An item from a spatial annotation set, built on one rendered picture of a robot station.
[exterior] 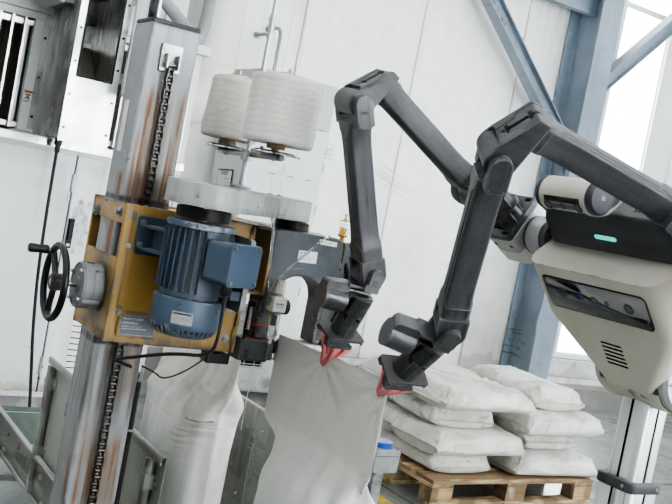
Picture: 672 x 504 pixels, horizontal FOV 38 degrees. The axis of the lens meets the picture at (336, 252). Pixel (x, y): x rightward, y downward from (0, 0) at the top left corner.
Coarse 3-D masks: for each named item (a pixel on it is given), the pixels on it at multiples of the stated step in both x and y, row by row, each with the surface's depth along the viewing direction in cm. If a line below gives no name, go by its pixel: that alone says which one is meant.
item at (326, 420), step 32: (288, 352) 236; (320, 352) 224; (288, 384) 233; (320, 384) 223; (352, 384) 210; (288, 416) 231; (320, 416) 221; (352, 416) 208; (288, 448) 224; (320, 448) 219; (352, 448) 206; (288, 480) 215; (320, 480) 207; (352, 480) 202
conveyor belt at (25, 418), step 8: (8, 408) 382; (16, 408) 384; (24, 408) 386; (32, 408) 388; (16, 416) 373; (24, 416) 375; (32, 416) 377; (16, 424) 362; (24, 424) 364; (32, 424) 366; (24, 432) 354; (32, 432) 356; (32, 440) 347
